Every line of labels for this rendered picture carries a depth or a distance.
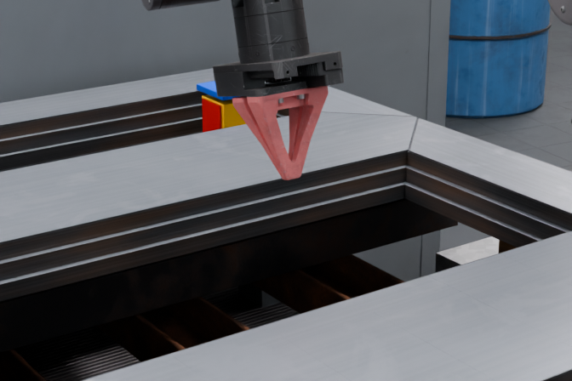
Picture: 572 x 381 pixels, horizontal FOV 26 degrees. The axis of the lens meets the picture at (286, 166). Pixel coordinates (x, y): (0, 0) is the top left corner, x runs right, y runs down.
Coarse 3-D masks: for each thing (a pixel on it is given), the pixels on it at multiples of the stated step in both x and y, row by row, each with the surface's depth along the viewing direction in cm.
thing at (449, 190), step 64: (0, 128) 141; (64, 128) 146; (128, 128) 150; (192, 128) 155; (256, 192) 122; (320, 192) 126; (384, 192) 130; (448, 192) 127; (512, 192) 120; (0, 256) 108; (64, 256) 111; (128, 256) 114
